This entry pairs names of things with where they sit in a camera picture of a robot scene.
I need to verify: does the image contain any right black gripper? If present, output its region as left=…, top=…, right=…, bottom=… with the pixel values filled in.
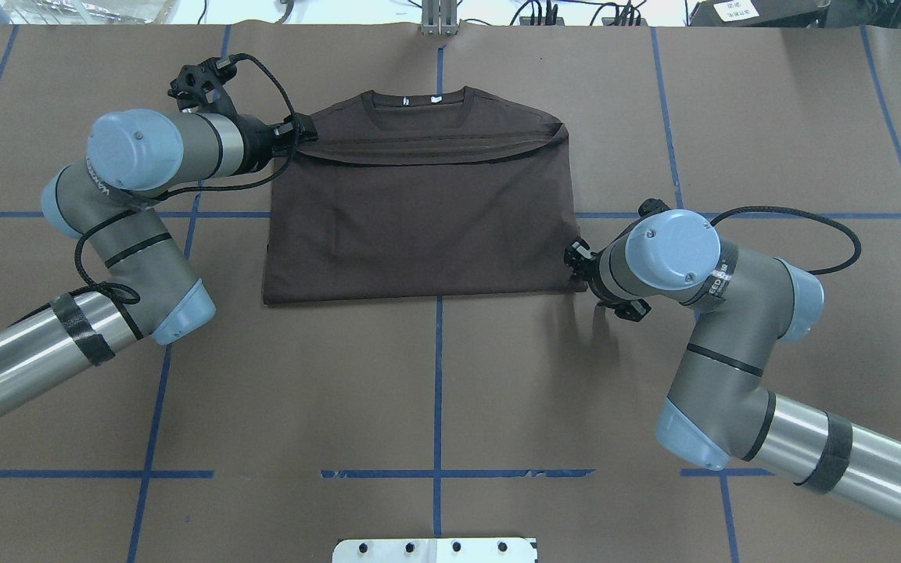
left=562, top=239, right=616, bottom=306

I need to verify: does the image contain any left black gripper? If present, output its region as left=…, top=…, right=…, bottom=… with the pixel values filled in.
left=236, top=114, right=318, bottom=174

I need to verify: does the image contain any dark brown t-shirt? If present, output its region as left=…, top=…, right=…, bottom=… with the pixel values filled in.
left=262, top=87, right=586, bottom=306

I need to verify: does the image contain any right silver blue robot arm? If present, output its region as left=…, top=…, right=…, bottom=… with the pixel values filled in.
left=564, top=199, right=901, bottom=523

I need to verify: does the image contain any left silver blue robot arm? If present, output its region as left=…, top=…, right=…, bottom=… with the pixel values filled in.
left=0, top=108, right=316, bottom=417

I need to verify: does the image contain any black box with label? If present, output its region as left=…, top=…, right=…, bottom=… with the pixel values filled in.
left=687, top=1, right=830, bottom=28

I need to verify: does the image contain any clear plastic tray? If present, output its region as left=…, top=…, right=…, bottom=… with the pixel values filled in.
left=0, top=1, right=177, bottom=25

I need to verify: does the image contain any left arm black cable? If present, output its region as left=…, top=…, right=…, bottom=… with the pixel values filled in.
left=74, top=53, right=300, bottom=306

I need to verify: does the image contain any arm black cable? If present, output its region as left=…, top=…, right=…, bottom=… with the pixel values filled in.
left=74, top=53, right=300, bottom=306
left=705, top=206, right=863, bottom=276

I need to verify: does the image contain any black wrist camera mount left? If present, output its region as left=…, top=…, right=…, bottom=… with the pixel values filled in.
left=166, top=55, right=239, bottom=118

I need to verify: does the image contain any aluminium frame post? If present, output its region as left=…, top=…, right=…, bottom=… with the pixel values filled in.
left=415, top=0, right=461, bottom=36

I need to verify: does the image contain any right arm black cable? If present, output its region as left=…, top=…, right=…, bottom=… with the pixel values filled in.
left=705, top=206, right=863, bottom=276

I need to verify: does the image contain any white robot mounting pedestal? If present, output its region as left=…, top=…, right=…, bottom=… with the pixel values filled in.
left=332, top=536, right=539, bottom=562

